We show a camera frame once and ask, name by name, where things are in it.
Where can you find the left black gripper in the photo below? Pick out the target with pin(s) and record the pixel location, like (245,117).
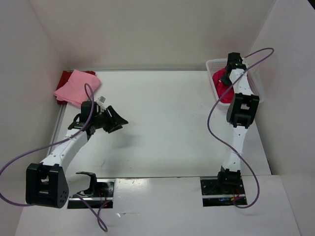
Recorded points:
(115,121)

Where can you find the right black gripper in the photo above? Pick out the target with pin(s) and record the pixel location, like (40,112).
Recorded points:
(225,80)

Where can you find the magenta t-shirt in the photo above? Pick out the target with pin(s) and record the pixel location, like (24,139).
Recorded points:
(221,87)

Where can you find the light pink t-shirt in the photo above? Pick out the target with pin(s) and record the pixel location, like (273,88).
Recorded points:
(74,91)

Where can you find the dark red t-shirt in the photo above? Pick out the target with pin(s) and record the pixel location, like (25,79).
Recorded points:
(64,78)

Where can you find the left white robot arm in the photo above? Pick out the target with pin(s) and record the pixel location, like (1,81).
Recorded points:
(46,183)

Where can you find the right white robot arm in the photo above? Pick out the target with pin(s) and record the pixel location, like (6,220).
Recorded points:
(240,115)

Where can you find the white plastic basket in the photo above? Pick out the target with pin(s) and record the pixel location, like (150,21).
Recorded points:
(214,65)

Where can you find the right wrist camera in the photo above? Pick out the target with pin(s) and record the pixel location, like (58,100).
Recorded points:
(234,61)

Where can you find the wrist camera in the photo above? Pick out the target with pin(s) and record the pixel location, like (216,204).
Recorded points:
(234,61)
(101,103)

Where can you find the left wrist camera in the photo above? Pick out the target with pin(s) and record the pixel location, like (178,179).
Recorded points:
(101,103)

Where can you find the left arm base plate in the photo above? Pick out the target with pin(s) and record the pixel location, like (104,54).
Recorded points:
(103,191)

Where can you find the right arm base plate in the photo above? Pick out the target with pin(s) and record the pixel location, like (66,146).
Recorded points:
(212,196)

